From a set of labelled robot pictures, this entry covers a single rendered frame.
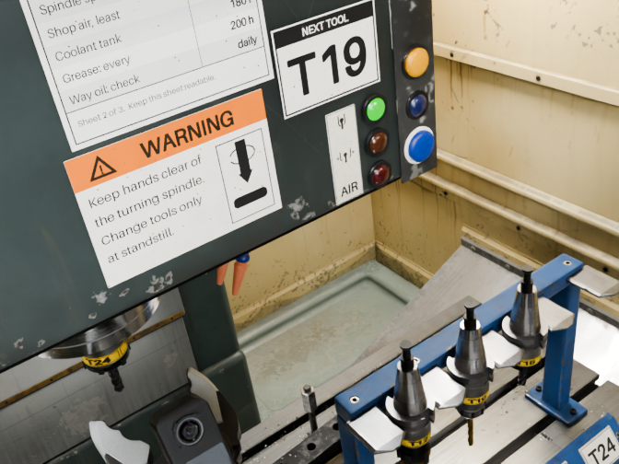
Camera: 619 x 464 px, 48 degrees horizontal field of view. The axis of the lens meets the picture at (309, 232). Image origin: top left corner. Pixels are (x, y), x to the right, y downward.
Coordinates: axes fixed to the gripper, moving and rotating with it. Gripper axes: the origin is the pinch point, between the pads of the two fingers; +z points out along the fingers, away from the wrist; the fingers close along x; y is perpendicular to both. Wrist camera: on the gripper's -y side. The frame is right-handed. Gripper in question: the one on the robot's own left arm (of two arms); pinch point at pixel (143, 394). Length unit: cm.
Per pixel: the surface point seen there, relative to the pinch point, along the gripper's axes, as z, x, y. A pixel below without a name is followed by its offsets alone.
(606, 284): -5, 70, 22
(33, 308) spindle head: -7.8, -6.6, -19.9
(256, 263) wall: 93, 59, 66
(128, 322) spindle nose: 4.4, 1.8, -5.3
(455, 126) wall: 57, 101, 28
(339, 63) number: -7.7, 21.5, -29.2
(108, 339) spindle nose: 4.4, -0.6, -4.6
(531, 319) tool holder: -5, 52, 18
